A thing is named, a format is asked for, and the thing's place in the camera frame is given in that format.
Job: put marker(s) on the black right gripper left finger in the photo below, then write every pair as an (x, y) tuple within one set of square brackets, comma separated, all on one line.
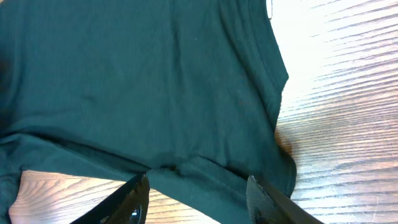
[(127, 205)]

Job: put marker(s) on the black t-shirt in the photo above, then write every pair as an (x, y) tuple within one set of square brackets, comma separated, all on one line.
[(187, 92)]

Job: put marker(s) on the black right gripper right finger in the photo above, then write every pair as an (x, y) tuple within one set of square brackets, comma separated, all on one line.
[(267, 205)]

